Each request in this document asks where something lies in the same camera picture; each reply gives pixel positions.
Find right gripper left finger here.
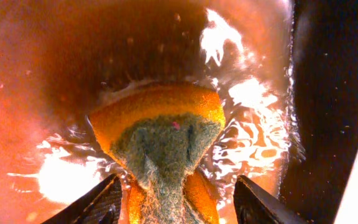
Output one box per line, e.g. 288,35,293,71
42,174,122,224

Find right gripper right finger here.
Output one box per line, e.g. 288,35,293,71
234,175,307,224

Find green yellow sponge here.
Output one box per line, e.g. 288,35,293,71
89,83,226,223

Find black water tray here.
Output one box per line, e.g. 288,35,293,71
0,1,358,223

